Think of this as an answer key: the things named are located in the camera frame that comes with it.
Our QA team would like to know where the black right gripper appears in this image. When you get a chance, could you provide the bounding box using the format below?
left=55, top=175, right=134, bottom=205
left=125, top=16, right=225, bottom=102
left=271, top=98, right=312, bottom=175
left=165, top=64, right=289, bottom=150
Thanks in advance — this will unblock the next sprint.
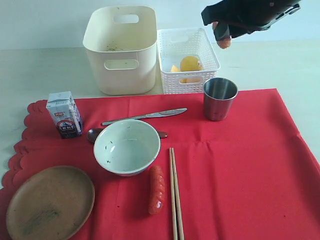
left=201, top=0, right=300, bottom=41

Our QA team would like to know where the fried chicken nugget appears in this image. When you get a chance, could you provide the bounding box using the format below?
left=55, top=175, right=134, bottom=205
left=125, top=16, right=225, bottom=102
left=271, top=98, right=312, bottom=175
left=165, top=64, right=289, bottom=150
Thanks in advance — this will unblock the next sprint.
left=212, top=21, right=232, bottom=49

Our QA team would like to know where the yellow lemon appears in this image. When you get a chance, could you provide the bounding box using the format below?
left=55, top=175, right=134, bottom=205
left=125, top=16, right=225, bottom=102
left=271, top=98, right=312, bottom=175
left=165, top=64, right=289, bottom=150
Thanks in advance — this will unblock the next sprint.
left=180, top=56, right=203, bottom=72

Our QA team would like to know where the yellow cheese wedge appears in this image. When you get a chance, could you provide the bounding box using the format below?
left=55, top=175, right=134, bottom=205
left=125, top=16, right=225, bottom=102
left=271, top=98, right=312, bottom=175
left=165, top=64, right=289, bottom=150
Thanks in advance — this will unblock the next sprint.
left=170, top=65, right=193, bottom=84

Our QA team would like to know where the white woven plastic basket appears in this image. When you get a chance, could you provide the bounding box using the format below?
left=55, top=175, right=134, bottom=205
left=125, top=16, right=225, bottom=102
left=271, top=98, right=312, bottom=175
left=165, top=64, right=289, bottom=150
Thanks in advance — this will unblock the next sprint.
left=157, top=28, right=220, bottom=94

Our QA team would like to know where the stainless steel cup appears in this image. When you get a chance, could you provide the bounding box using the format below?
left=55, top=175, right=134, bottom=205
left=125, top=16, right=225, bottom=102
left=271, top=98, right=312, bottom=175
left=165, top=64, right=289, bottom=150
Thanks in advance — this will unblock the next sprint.
left=203, top=77, right=238, bottom=122

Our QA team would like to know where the large cream plastic bin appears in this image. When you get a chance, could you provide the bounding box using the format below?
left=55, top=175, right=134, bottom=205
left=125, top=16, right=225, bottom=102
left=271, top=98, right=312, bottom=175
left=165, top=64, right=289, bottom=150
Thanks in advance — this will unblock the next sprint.
left=82, top=5, right=157, bottom=95

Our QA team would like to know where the silver table knife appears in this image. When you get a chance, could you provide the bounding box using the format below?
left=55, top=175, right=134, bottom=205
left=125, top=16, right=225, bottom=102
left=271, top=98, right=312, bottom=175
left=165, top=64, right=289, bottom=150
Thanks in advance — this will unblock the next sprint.
left=101, top=107, right=188, bottom=126

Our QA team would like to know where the white ceramic bowl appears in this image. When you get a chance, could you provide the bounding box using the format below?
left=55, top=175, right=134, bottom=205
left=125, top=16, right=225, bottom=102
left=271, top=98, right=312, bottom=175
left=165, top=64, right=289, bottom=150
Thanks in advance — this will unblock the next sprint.
left=93, top=119, right=161, bottom=177

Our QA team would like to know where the red tablecloth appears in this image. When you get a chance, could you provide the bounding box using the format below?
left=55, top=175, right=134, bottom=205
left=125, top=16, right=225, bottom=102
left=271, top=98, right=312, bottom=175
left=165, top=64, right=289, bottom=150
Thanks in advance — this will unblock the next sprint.
left=0, top=89, right=320, bottom=240

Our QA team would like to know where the dark wooden spoon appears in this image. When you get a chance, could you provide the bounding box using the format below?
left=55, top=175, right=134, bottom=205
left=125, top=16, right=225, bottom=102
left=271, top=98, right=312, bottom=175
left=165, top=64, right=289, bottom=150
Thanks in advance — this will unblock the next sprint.
left=86, top=128, right=168, bottom=144

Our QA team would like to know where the red sausage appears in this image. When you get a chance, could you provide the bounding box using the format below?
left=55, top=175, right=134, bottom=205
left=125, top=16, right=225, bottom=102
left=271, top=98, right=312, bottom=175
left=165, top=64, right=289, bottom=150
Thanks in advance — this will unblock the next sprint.
left=148, top=165, right=166, bottom=215

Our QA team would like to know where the small milk carton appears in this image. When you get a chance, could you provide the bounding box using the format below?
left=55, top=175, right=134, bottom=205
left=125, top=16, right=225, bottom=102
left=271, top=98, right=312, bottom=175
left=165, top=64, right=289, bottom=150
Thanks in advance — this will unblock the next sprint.
left=46, top=91, right=83, bottom=139

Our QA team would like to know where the right wooden chopstick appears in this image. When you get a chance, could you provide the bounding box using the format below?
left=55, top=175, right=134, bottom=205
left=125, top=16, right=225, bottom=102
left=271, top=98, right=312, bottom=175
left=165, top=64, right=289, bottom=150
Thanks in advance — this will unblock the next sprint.
left=172, top=147, right=185, bottom=240

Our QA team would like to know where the brown wooden plate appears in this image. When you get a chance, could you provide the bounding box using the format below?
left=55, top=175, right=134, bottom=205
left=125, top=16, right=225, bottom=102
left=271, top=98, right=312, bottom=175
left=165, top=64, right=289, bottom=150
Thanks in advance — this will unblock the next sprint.
left=5, top=165, right=95, bottom=240

